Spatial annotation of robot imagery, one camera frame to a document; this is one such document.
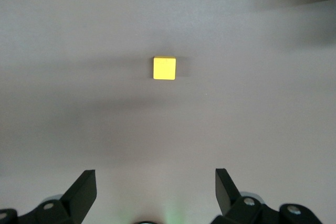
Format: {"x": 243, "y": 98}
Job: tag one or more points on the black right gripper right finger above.
{"x": 231, "y": 203}

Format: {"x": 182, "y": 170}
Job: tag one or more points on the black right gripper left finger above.
{"x": 76, "y": 200}

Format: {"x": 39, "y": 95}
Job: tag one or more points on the yellow block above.
{"x": 164, "y": 69}

